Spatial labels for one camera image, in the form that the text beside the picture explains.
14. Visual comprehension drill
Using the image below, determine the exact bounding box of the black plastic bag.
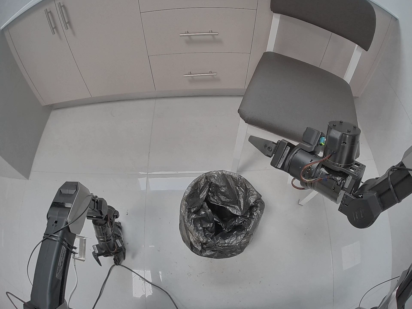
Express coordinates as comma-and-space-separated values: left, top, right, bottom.
179, 170, 266, 259

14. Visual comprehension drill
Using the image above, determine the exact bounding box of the white cable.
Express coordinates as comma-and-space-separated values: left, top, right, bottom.
68, 257, 80, 309

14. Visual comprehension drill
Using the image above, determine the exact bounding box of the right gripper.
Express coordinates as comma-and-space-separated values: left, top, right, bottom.
249, 135, 326, 180

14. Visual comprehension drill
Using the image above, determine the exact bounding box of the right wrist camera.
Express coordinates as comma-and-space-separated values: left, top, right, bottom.
302, 127, 325, 156

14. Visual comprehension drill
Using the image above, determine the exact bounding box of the beige cabinet with drawers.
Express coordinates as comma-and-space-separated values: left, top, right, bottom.
0, 0, 400, 109

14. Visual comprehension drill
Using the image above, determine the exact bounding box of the black plastic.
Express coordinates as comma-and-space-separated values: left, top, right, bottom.
111, 221, 127, 266

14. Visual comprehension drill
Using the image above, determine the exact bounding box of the dark grey white-legged chair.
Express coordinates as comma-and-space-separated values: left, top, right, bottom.
234, 0, 377, 206

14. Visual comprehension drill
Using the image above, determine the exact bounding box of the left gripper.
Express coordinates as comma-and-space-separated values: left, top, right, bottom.
91, 219, 127, 267

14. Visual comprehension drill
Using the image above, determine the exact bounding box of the black cable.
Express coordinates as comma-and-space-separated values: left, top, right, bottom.
27, 193, 94, 287
96, 264, 179, 309

